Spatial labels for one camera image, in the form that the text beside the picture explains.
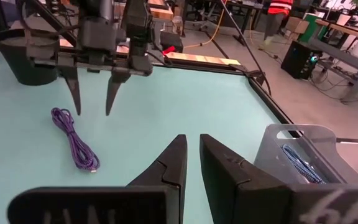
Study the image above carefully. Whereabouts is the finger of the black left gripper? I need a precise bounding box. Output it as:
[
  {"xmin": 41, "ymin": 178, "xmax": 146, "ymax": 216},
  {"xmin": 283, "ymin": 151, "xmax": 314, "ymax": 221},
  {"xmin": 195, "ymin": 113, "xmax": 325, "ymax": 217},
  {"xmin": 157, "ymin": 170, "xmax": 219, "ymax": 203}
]
[
  {"xmin": 105, "ymin": 68, "xmax": 132, "ymax": 116},
  {"xmin": 61, "ymin": 67, "xmax": 82, "ymax": 116}
]

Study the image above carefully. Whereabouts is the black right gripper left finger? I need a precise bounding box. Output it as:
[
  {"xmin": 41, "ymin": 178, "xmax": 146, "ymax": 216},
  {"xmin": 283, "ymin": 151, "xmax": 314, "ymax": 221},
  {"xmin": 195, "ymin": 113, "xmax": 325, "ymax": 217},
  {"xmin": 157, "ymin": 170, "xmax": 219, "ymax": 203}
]
[{"xmin": 7, "ymin": 134, "xmax": 188, "ymax": 224}]

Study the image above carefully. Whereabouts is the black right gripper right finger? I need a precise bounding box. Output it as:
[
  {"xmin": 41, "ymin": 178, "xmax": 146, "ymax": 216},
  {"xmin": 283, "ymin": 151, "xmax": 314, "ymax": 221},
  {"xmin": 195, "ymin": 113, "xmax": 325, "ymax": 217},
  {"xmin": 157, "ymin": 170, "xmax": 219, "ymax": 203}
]
[{"xmin": 200, "ymin": 133, "xmax": 358, "ymax": 224}]

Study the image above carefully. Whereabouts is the purple braided USB-C cable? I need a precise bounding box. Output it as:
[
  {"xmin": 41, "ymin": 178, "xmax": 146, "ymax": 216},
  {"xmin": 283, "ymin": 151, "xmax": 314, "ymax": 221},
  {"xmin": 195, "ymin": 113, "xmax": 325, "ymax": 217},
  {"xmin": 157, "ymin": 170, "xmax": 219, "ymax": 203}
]
[{"xmin": 50, "ymin": 107, "xmax": 101, "ymax": 174}]

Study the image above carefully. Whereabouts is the blue white braided USB-C cable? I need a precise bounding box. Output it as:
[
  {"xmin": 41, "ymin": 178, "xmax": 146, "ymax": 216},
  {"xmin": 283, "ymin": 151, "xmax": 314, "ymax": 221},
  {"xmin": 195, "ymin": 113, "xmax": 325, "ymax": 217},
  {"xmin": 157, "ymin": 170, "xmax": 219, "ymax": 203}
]
[{"xmin": 282, "ymin": 143, "xmax": 326, "ymax": 185}]

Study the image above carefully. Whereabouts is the clear plastic bin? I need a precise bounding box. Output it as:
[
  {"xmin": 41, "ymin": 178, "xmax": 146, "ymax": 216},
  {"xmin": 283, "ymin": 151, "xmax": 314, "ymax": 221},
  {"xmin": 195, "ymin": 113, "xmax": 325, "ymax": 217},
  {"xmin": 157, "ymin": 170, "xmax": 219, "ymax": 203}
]
[{"xmin": 253, "ymin": 123, "xmax": 358, "ymax": 187}]

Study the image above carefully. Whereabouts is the black plant pot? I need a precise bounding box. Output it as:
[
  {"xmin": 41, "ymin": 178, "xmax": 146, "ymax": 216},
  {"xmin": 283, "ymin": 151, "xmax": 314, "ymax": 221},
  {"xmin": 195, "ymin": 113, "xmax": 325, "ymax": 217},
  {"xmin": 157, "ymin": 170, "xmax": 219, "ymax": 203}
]
[{"xmin": 0, "ymin": 29, "xmax": 59, "ymax": 86}]

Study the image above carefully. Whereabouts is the red clip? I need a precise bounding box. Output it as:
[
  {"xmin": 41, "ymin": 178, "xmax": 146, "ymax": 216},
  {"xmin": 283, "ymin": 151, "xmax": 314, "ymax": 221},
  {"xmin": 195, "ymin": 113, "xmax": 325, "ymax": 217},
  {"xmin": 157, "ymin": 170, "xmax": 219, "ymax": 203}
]
[{"xmin": 162, "ymin": 45, "xmax": 177, "ymax": 56}]

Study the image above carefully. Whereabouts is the small black box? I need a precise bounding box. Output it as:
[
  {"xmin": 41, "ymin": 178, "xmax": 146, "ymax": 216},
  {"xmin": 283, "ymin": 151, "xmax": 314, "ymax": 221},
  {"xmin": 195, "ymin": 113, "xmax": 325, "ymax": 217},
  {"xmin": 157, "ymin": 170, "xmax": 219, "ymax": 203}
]
[{"xmin": 160, "ymin": 30, "xmax": 185, "ymax": 54}]

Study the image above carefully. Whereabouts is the black computer tower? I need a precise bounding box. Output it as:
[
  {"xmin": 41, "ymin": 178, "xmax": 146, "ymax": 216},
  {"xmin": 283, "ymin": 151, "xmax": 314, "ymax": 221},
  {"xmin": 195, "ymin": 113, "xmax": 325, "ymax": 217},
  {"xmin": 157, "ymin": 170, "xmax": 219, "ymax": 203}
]
[{"xmin": 280, "ymin": 40, "xmax": 321, "ymax": 80}]

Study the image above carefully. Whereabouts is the grey metal bench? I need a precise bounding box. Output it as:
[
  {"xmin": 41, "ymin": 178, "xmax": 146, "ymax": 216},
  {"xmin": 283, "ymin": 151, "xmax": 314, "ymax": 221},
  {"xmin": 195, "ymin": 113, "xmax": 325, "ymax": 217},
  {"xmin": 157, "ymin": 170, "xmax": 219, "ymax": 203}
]
[{"xmin": 309, "ymin": 37, "xmax": 358, "ymax": 103}]

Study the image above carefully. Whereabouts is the brown cardboard box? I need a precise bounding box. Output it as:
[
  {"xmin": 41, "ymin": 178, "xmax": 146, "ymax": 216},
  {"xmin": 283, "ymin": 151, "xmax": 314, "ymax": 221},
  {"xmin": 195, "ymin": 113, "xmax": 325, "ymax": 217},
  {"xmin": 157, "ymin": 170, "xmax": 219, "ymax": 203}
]
[{"xmin": 286, "ymin": 16, "xmax": 310, "ymax": 35}]

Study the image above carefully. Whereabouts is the green panel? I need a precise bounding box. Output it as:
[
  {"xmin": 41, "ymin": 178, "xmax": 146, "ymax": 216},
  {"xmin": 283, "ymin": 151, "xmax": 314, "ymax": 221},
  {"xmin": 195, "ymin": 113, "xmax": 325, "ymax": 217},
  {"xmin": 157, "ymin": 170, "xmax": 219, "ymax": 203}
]
[{"xmin": 298, "ymin": 14, "xmax": 322, "ymax": 43}]

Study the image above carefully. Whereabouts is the person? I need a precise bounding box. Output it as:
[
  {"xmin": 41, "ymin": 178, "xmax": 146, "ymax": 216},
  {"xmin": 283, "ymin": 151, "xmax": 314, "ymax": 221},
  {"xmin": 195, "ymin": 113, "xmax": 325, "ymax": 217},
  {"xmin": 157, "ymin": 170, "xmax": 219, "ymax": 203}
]
[{"xmin": 263, "ymin": 0, "xmax": 293, "ymax": 43}]

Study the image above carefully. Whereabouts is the wooden desk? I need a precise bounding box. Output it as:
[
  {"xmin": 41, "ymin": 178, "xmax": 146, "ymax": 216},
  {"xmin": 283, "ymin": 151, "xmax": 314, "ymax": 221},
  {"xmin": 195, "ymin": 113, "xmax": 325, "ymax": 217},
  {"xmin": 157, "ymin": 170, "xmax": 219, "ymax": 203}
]
[{"xmin": 315, "ymin": 18, "xmax": 358, "ymax": 44}]

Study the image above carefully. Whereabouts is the yellow floor cable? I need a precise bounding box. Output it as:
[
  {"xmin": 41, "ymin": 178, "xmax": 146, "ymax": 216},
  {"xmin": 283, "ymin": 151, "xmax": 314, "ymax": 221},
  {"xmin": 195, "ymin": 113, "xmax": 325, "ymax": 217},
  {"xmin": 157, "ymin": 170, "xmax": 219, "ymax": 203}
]
[{"xmin": 183, "ymin": 0, "xmax": 227, "ymax": 49}]

